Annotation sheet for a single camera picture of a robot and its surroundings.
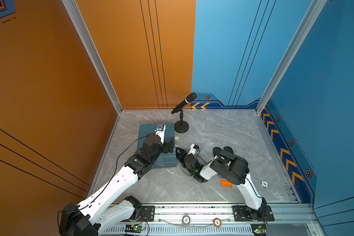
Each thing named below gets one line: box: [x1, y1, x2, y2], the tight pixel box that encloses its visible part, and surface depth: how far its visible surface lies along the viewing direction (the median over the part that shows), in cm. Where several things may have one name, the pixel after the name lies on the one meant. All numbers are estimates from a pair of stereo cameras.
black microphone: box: [171, 92, 198, 115], surface depth 88 cm
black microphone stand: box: [174, 109, 189, 134], surface depth 110 cm
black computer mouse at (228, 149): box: [223, 146, 234, 154], surface depth 98 cm
